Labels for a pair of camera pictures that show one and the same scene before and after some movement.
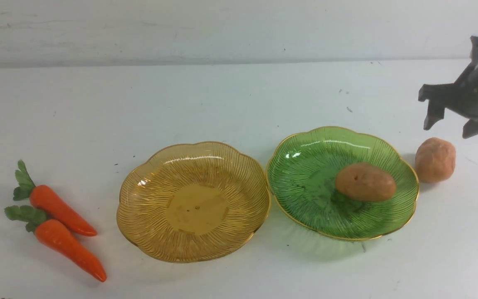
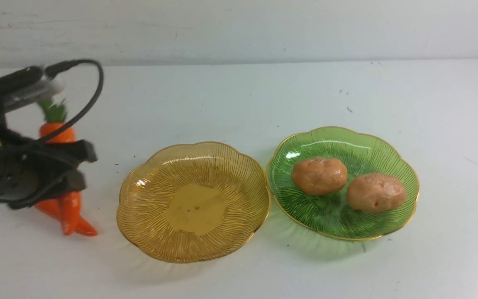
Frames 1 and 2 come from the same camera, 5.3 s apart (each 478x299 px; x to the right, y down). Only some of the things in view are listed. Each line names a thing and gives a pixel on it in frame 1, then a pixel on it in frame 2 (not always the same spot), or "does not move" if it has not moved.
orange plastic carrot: [56, 236] -> [65, 208]
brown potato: [365, 182] -> [375, 193]
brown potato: [435, 160] -> [319, 176]
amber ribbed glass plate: [195, 202] does not move
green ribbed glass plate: [303, 168] does not move
